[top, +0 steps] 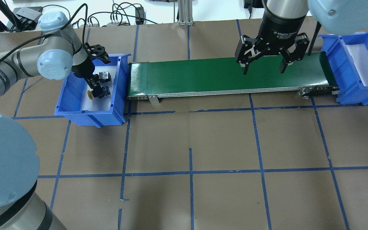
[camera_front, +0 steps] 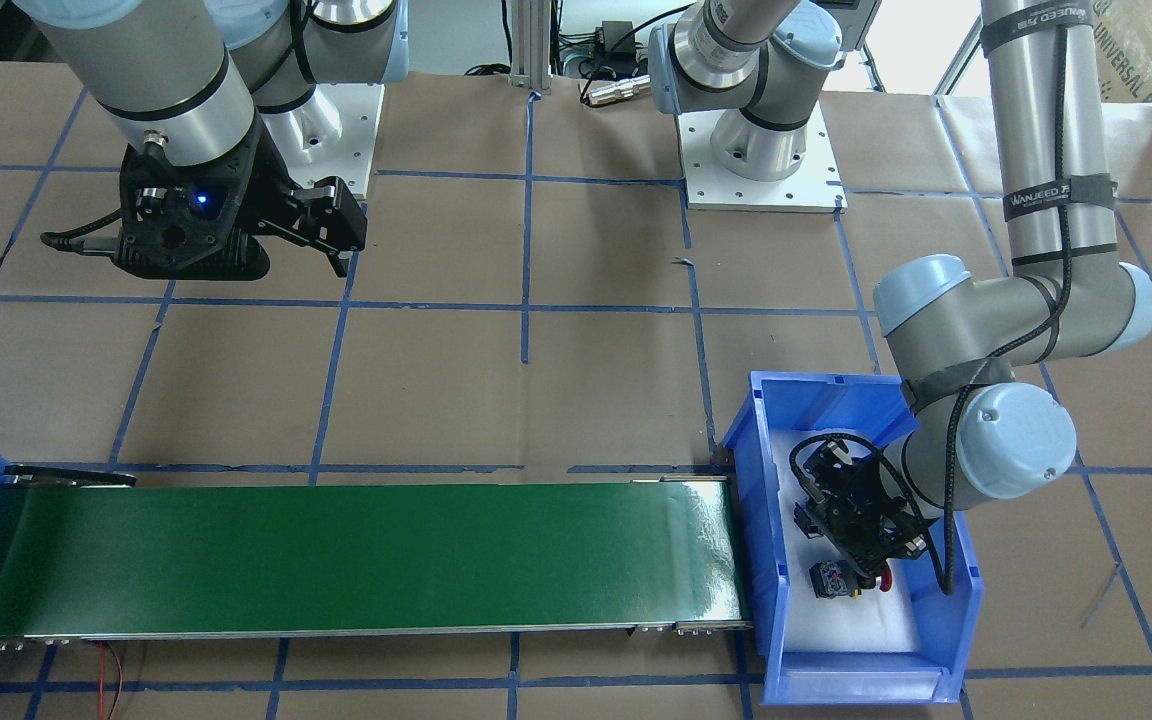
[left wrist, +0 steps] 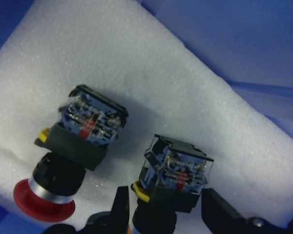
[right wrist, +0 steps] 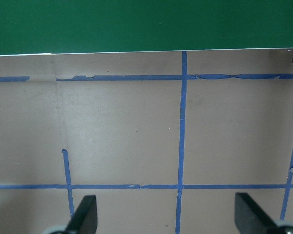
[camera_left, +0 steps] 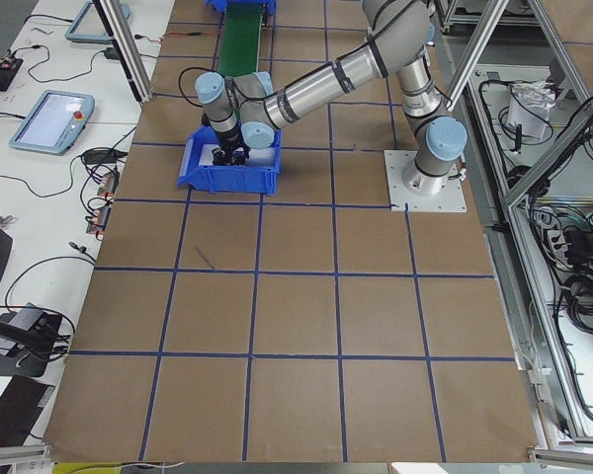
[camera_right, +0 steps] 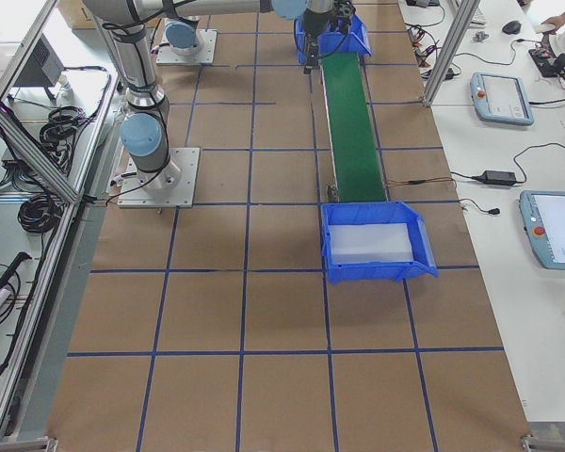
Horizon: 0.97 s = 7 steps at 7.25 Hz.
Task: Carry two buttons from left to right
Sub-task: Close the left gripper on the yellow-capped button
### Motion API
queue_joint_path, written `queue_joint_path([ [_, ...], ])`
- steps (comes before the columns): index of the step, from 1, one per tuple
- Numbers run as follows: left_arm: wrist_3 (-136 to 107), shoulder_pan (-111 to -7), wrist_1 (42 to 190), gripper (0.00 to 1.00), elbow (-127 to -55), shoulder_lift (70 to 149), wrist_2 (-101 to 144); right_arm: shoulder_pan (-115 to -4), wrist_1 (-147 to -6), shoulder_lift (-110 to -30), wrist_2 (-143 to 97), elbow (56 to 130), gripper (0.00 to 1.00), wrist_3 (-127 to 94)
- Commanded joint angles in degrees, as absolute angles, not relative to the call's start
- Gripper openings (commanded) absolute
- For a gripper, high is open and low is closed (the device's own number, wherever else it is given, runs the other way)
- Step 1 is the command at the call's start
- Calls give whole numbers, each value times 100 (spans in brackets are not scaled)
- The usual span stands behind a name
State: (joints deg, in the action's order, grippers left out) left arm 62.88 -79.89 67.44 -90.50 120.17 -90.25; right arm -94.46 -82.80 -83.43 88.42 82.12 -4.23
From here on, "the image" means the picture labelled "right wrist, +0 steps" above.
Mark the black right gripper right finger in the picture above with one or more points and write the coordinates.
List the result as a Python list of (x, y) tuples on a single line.
[(250, 218)]

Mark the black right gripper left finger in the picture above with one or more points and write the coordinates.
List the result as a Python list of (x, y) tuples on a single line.
[(85, 218)]

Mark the green conveyor belt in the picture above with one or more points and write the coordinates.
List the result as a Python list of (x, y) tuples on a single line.
[(92, 26)]

